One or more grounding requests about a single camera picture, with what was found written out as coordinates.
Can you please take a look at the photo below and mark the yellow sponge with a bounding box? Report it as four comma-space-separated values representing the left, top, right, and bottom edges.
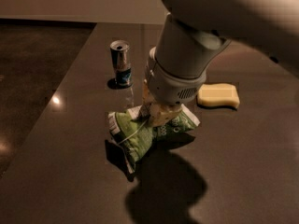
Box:
196, 83, 240, 109

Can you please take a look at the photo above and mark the silver blue drink can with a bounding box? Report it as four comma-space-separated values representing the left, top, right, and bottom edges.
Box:
110, 40, 132, 89

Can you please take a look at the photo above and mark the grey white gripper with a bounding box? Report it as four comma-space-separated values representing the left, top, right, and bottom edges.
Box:
140, 48, 206, 127

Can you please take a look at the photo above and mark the green jalapeno chip bag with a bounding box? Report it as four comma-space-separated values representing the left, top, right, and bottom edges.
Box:
107, 105, 200, 174

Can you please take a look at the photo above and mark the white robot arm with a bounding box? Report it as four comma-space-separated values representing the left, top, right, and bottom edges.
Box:
144, 0, 299, 127

